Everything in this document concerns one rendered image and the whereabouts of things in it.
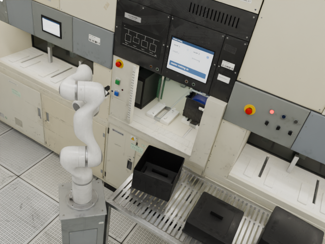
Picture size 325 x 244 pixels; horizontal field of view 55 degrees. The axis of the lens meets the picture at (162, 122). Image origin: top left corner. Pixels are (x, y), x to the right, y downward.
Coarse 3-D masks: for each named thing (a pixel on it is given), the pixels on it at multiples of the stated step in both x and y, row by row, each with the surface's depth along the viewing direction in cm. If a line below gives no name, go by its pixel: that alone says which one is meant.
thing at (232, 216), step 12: (204, 192) 203; (204, 204) 195; (216, 204) 197; (228, 204) 199; (192, 216) 187; (204, 216) 188; (216, 216) 189; (228, 216) 191; (240, 216) 192; (192, 228) 183; (204, 228) 182; (216, 228) 183; (228, 228) 184; (204, 240) 183; (216, 240) 178; (228, 240) 178
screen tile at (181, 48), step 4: (176, 44) 191; (172, 48) 194; (176, 48) 192; (180, 48) 191; (184, 48) 189; (172, 52) 195; (184, 52) 191; (188, 52) 189; (172, 56) 196; (176, 56) 195; (180, 56) 193; (184, 56) 192; (188, 56) 191; (176, 60) 196; (180, 60) 195; (184, 60) 193
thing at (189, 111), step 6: (192, 90) 250; (186, 96) 245; (192, 96) 257; (186, 102) 247; (192, 102) 244; (198, 102) 241; (186, 108) 250; (192, 108) 247; (198, 108) 244; (186, 114) 253; (192, 114) 250; (198, 114) 247; (198, 120) 249
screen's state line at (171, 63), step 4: (172, 64) 199; (176, 64) 198; (180, 64) 196; (180, 68) 197; (184, 68) 196; (188, 68) 195; (188, 72) 196; (192, 72) 194; (196, 72) 193; (200, 72) 192; (200, 76) 193; (204, 76) 192
